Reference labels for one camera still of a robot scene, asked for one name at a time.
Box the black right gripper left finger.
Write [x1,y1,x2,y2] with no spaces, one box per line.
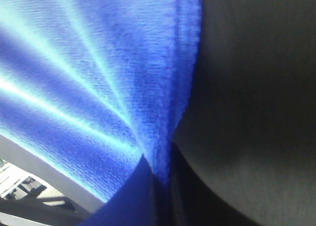
[79,156,157,226]

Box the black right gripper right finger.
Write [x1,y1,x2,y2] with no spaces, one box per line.
[170,142,254,226]

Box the blue microfiber towel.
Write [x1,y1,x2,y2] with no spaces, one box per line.
[0,0,201,202]

